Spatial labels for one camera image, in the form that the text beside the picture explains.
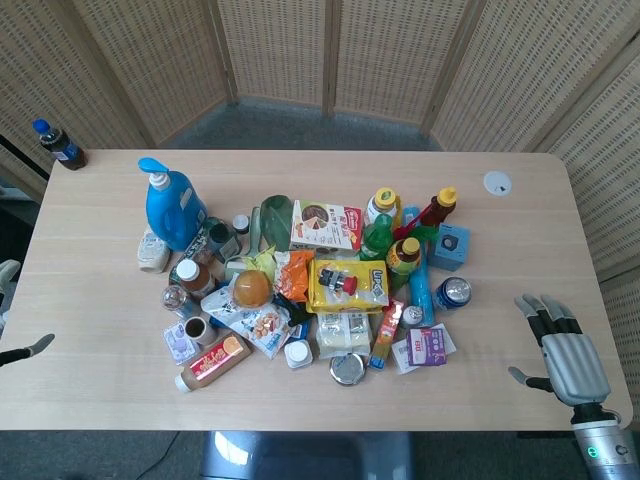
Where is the brown jar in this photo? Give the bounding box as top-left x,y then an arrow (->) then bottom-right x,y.
175,258 -> 217,300

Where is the red yellow stick packet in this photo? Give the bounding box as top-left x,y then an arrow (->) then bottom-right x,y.
368,298 -> 406,369

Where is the purple tissue packet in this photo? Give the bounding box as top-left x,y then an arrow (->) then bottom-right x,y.
162,322 -> 197,366

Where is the blue plastic tube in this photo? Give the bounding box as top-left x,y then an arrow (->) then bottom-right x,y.
409,259 -> 436,327

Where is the white paper packet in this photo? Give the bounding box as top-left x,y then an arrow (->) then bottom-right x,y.
390,322 -> 458,376

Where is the yellow tea bag pack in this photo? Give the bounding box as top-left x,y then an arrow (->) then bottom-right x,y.
305,258 -> 391,314

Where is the black floor cable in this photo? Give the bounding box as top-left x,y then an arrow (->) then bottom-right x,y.
147,431 -> 182,467

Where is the orange snack bag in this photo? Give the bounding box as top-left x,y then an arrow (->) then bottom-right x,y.
274,249 -> 317,303

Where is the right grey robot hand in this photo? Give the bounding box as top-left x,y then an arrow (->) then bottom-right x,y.
507,293 -> 613,407

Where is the green leaf-shaped pouch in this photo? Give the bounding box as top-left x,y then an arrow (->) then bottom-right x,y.
259,194 -> 297,251

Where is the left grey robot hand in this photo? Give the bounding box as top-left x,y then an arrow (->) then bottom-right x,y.
0,333 -> 56,369

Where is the purple and white box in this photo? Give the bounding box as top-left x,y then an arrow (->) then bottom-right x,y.
405,326 -> 449,367

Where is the silver tin can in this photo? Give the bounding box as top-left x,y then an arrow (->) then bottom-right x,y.
328,351 -> 368,388

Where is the dark green glass jar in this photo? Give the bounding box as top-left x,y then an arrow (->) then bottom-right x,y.
206,216 -> 242,262

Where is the white table cable grommet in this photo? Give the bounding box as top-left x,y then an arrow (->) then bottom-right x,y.
482,170 -> 515,198

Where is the white grain pouch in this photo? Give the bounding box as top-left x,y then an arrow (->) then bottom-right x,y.
136,227 -> 173,275

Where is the pale yellow powder bag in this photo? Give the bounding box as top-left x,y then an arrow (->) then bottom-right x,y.
314,311 -> 373,361

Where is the brown bottle with red label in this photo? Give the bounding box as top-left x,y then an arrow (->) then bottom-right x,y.
174,332 -> 253,394

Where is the red emergency stop button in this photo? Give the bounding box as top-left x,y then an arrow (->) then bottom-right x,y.
316,267 -> 359,296

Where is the orange jelly cup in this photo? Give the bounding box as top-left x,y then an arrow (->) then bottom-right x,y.
231,269 -> 274,308

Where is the white snack bag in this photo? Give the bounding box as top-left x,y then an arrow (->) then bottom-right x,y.
199,287 -> 292,360

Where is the yellow green snack bag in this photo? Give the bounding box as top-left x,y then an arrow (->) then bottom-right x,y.
243,245 -> 279,282

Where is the white and red cookie box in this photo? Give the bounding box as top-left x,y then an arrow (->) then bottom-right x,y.
289,199 -> 365,252

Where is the dark green printed packet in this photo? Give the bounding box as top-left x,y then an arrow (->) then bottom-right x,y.
168,227 -> 214,282

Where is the tea bottle with yellow cap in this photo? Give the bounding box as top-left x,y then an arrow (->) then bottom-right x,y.
386,236 -> 423,290

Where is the light blue cardboard box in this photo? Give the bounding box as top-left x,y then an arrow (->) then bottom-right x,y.
427,222 -> 473,272

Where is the cola bottle with blue cap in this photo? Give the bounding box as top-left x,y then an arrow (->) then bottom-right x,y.
32,118 -> 89,172

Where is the pale green scoop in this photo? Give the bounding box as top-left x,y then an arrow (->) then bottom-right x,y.
243,205 -> 264,257

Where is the black plastic item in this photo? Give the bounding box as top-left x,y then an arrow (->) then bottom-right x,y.
273,293 -> 312,327

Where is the woven bamboo screen panel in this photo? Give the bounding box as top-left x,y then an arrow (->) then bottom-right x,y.
543,47 -> 640,386
333,0 -> 474,132
0,0 -> 154,201
214,0 -> 342,117
69,0 -> 239,147
428,0 -> 640,152

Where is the red plastic utensil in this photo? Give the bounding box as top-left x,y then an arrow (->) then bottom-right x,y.
393,209 -> 437,242

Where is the blue drink can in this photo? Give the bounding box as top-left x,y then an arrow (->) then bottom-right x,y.
431,276 -> 473,312

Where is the white jar yellow lid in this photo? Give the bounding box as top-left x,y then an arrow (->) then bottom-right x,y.
365,187 -> 400,227

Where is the brown paper cup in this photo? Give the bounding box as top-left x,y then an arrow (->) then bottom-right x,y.
183,315 -> 218,348

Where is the green plastic soda bottle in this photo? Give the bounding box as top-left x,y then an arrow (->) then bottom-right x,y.
358,214 -> 397,263

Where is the blue pump detergent bottle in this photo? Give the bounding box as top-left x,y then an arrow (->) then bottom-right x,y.
137,157 -> 209,253

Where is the brown squeeze bottle yellow cap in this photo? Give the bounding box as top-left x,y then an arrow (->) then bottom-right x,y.
418,186 -> 459,230

